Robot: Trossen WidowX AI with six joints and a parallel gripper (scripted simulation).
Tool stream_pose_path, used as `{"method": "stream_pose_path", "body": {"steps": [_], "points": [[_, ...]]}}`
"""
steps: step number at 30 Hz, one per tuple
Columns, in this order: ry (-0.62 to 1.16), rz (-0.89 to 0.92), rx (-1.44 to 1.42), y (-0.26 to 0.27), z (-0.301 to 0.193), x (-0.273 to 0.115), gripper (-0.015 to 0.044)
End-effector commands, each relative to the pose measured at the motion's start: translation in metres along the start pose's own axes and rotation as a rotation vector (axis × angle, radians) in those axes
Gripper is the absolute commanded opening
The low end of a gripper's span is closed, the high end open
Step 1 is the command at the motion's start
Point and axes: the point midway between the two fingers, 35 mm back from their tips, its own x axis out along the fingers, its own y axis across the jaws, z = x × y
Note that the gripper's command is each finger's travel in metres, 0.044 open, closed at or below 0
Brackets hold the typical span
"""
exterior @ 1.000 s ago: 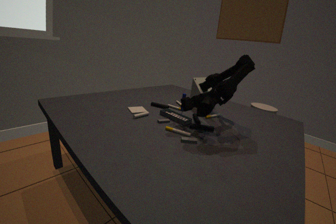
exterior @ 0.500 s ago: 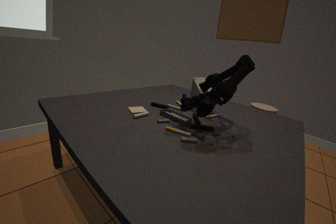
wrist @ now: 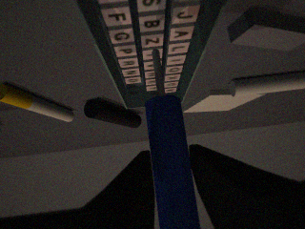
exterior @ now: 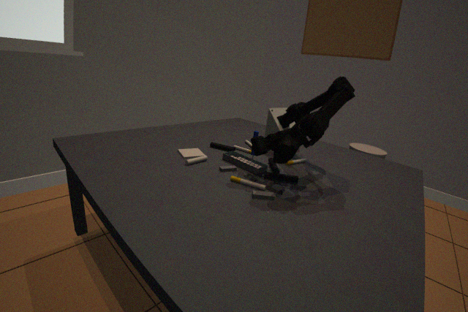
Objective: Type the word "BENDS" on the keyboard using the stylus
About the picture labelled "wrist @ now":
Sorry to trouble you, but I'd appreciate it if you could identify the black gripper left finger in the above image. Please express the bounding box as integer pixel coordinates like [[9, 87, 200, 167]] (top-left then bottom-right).
[[0, 150, 155, 229]]

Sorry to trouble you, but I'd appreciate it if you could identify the keyboard with white letter keys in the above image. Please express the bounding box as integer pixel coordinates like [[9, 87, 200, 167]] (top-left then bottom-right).
[[71, 0, 230, 110]]

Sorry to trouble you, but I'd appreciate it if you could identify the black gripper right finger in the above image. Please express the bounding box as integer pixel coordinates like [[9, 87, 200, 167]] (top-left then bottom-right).
[[189, 144, 305, 229]]

